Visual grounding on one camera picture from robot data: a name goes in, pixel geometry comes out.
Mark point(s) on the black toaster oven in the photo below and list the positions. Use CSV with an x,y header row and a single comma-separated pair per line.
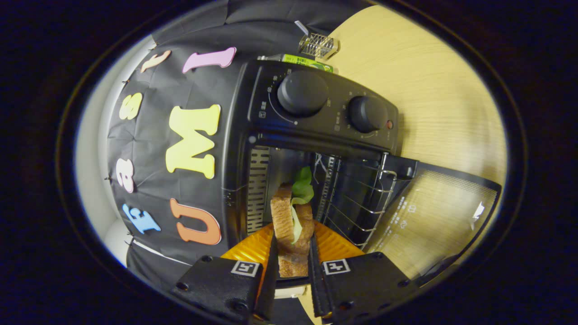
x,y
253,90

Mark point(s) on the lettuce sandwich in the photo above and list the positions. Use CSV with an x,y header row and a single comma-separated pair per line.
x,y
282,216

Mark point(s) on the clear bottle green label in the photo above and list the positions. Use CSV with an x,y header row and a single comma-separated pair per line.
x,y
307,62

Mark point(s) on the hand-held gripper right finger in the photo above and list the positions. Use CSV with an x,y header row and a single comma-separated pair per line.
x,y
316,289

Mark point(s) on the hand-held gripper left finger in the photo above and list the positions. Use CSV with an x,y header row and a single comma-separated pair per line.
x,y
271,280

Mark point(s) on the grey pen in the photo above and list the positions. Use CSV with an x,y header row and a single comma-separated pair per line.
x,y
301,28

